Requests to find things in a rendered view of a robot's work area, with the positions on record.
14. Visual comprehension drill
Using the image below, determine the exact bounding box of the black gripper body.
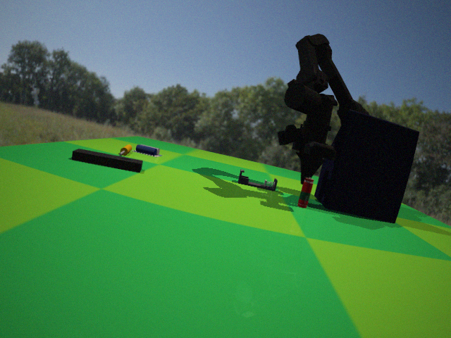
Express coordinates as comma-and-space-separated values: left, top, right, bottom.
292, 116, 337, 161

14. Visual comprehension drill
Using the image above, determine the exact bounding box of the black rectangular bar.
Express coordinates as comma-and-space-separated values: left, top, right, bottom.
72, 149, 143, 173

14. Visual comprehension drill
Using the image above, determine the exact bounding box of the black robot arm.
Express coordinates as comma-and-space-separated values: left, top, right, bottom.
277, 34, 369, 146

